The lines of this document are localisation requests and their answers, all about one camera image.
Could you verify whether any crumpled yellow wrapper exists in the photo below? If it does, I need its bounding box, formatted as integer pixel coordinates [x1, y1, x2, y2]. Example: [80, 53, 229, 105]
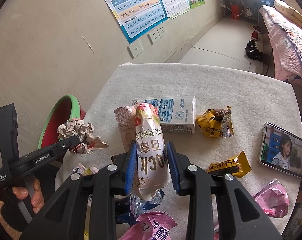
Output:
[195, 106, 235, 138]

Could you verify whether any white milk carton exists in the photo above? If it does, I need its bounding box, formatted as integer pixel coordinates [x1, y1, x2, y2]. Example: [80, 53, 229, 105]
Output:
[133, 95, 196, 134]

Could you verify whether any paper wrapper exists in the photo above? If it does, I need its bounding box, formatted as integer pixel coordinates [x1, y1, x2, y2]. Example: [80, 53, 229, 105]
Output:
[57, 118, 109, 155]

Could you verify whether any black shoe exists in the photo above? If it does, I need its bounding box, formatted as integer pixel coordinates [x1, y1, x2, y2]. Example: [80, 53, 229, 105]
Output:
[249, 50, 264, 62]
[245, 40, 258, 53]

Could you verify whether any white snack stick packet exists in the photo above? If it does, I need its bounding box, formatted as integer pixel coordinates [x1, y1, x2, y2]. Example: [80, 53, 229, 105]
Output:
[132, 102, 170, 202]

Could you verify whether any pink snack bag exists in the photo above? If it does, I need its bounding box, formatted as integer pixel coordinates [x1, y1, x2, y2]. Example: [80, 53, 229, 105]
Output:
[120, 211, 179, 240]

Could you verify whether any pink plastic bag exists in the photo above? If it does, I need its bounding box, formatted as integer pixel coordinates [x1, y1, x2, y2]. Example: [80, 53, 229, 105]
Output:
[252, 179, 290, 218]

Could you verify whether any white tablecloth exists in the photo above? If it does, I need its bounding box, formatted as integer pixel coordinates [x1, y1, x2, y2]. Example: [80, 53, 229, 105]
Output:
[54, 62, 302, 240]

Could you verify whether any blue cookie wrapper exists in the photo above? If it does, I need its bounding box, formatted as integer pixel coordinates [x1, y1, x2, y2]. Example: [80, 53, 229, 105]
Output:
[116, 189, 165, 224]

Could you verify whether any red bucket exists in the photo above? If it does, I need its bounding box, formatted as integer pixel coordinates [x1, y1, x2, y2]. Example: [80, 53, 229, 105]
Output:
[229, 1, 244, 19]

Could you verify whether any yellow patterned cloth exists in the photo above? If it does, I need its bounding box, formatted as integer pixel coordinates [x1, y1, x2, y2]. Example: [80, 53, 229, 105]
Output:
[282, 200, 302, 240]

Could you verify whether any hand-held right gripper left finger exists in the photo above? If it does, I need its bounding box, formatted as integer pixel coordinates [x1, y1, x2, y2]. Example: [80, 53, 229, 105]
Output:
[21, 140, 139, 240]

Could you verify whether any yellow quilt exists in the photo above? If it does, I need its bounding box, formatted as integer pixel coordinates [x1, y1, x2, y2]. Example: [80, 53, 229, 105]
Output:
[274, 0, 302, 34]

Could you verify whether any beige snack packet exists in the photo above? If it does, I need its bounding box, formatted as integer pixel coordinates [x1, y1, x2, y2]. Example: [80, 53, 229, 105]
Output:
[114, 106, 138, 153]

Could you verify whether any red bin with green rim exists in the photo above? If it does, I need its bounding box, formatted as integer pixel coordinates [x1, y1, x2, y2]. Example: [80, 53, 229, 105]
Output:
[38, 94, 86, 153]

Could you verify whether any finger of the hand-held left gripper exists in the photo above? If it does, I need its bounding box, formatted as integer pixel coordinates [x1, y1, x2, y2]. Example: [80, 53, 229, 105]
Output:
[51, 135, 83, 159]

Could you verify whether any person's left hand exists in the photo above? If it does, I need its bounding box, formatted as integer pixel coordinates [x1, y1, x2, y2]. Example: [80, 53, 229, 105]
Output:
[12, 177, 45, 215]

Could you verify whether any white wall socket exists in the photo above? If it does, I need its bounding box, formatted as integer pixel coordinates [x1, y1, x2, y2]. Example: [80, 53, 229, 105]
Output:
[147, 27, 159, 45]
[127, 40, 143, 58]
[156, 24, 168, 38]

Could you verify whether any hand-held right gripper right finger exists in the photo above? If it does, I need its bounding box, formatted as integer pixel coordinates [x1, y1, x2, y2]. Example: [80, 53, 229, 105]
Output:
[166, 141, 283, 240]

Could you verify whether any yellow snack packet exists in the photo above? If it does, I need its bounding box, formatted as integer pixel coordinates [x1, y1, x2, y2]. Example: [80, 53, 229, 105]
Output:
[207, 150, 252, 178]

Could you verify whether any bed with pink quilt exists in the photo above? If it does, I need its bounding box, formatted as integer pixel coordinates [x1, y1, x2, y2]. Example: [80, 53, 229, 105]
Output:
[260, 4, 302, 90]

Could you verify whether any small candy wrapper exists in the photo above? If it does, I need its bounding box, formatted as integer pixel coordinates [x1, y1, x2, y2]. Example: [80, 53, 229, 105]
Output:
[72, 162, 99, 177]

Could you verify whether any blue wall poster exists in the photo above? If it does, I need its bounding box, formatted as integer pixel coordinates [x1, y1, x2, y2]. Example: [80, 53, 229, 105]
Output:
[92, 0, 169, 44]

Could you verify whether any smartphone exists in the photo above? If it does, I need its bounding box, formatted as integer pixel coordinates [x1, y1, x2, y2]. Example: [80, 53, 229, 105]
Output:
[260, 122, 302, 180]

